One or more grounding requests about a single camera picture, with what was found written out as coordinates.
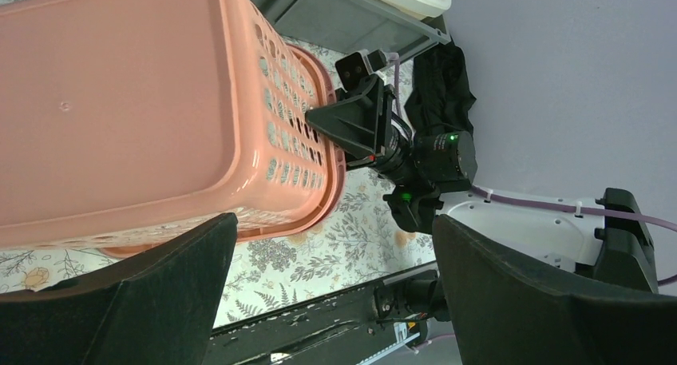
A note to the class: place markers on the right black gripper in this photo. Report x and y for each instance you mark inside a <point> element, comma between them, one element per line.
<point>365,126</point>

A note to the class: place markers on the floral patterned table mat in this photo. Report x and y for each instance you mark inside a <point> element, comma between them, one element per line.
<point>357,243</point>

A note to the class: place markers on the black crumpled cloth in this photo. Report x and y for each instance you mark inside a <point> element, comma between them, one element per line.
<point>441,98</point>

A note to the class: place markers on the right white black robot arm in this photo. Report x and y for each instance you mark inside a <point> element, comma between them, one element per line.
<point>432,174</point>

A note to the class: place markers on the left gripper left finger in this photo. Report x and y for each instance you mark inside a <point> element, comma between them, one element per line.
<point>157,307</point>

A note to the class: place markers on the grey plastic storage bin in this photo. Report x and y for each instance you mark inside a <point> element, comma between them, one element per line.
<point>347,26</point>

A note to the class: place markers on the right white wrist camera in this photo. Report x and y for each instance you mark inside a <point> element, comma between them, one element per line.
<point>352,68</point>

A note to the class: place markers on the pink perforated plastic basket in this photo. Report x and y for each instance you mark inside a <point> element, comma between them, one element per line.
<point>125,123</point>

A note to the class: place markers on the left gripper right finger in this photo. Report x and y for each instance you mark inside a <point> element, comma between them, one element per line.
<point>510,308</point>

